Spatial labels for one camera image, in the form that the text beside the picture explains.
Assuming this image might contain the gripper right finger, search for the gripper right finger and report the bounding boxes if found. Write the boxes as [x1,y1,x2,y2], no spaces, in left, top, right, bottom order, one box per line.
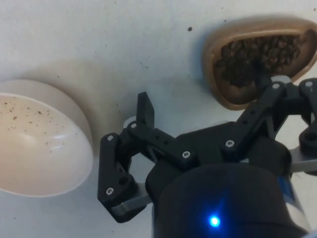
[221,60,317,162]

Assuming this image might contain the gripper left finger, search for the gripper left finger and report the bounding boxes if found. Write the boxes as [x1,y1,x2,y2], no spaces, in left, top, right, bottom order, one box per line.
[97,92,200,217]

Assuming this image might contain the brown cup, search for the brown cup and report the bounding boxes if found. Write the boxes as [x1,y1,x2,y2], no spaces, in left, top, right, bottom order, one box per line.
[203,16,317,111]

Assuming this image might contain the coffee beans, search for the coffee beans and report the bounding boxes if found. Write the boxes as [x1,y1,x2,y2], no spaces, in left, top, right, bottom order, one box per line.
[214,34,302,86]

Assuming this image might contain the white bowl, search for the white bowl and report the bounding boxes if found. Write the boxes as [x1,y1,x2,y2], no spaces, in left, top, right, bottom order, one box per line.
[0,79,94,198]

